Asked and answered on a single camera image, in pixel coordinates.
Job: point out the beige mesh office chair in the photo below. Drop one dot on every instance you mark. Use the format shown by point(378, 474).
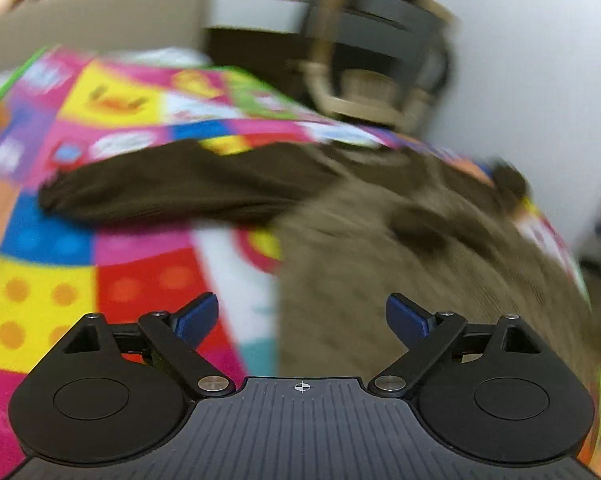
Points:
point(381, 62)

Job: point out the white desk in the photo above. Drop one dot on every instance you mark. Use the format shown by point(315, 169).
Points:
point(277, 16)

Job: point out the beige upholstered headboard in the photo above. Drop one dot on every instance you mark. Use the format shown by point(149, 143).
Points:
point(100, 26)

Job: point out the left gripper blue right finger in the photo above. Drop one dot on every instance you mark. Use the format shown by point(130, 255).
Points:
point(429, 339)

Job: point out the colourful cartoon play mat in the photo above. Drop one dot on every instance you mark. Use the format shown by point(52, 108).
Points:
point(63, 110)

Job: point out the white bed sheet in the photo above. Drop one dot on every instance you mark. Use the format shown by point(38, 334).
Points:
point(173, 57)

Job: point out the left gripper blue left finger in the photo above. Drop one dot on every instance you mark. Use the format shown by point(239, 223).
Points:
point(173, 339)

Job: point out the brown polka dot corduroy garment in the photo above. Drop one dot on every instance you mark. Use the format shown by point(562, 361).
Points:
point(355, 224)

